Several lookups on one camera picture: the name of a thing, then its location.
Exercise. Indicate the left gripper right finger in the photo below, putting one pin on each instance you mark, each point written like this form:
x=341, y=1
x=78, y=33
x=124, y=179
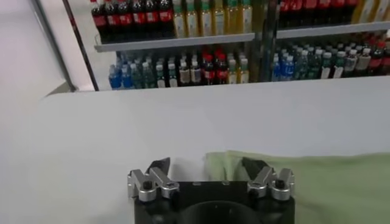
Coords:
x=265, y=181

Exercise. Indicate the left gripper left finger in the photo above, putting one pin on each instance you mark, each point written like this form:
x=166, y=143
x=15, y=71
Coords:
x=152, y=182

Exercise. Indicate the light green t-shirt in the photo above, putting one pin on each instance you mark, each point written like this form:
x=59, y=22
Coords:
x=335, y=188

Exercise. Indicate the drinks shelf cabinet with bottles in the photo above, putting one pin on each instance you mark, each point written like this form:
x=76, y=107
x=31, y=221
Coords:
x=329, y=30
x=170, y=42

